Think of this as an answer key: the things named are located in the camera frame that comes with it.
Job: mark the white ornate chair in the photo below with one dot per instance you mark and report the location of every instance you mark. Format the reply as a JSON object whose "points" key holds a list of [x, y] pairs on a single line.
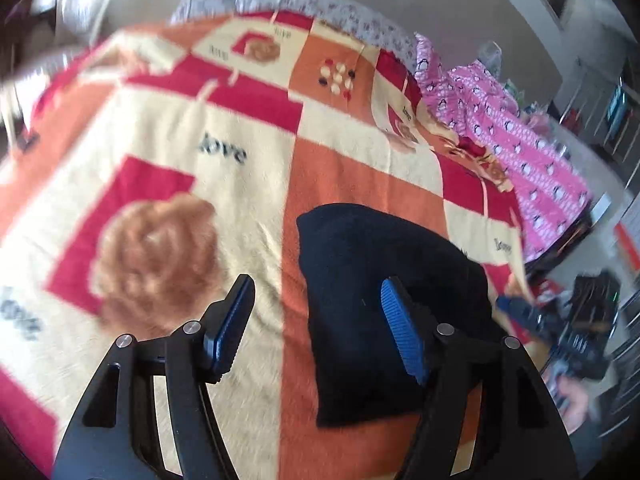
{"points": [[39, 38]]}

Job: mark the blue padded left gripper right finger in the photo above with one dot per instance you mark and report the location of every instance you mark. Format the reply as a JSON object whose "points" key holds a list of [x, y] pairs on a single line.
{"points": [[413, 329]]}

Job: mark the person's hand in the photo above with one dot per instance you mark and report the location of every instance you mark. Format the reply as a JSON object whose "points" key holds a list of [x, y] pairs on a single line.
{"points": [[571, 399]]}

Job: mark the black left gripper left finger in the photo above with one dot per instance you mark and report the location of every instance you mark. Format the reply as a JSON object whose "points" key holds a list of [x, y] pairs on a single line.
{"points": [[224, 324]]}

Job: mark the black pants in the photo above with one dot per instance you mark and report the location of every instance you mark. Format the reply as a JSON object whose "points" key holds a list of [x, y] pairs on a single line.
{"points": [[377, 287]]}

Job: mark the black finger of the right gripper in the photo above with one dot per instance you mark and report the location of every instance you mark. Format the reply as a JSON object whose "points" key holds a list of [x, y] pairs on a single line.
{"points": [[519, 310]]}

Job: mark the orange red patterned blanket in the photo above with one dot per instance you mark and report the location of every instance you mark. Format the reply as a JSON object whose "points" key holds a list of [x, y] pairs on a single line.
{"points": [[170, 159]]}

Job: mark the floral grey pillow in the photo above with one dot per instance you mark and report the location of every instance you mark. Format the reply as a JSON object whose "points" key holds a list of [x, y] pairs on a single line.
{"points": [[347, 16], [189, 10]]}

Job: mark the pink penguin quilt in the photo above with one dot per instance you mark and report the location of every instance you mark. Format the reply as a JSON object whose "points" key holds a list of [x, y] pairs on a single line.
{"points": [[470, 101]]}

